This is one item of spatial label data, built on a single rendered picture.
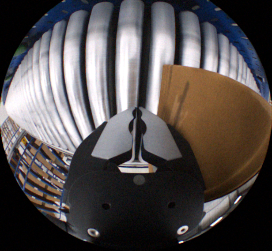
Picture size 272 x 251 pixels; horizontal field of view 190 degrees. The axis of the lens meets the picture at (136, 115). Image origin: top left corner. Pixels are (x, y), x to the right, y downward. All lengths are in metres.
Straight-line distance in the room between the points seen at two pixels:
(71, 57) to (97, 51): 0.06
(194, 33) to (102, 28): 0.18
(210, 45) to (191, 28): 0.06
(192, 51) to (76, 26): 0.24
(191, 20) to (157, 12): 0.07
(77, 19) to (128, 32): 0.14
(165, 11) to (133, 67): 0.15
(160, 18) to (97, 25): 0.11
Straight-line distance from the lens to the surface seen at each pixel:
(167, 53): 0.17
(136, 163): 0.37
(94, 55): 0.17
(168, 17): 0.20
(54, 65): 0.25
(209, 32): 0.27
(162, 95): 0.15
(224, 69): 0.28
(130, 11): 0.19
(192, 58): 0.19
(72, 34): 0.23
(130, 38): 0.16
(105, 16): 0.21
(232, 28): 0.34
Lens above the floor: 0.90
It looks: 57 degrees down
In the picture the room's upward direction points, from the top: 180 degrees counter-clockwise
